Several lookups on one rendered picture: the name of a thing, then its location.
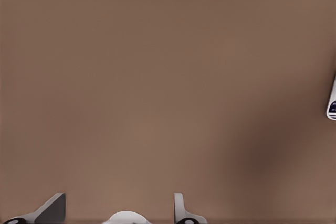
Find white kitchen scale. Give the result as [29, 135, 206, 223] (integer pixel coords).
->
[326, 73, 336, 121]

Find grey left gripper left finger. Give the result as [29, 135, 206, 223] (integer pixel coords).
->
[2, 192, 66, 224]

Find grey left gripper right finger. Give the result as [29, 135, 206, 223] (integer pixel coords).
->
[173, 193, 208, 224]

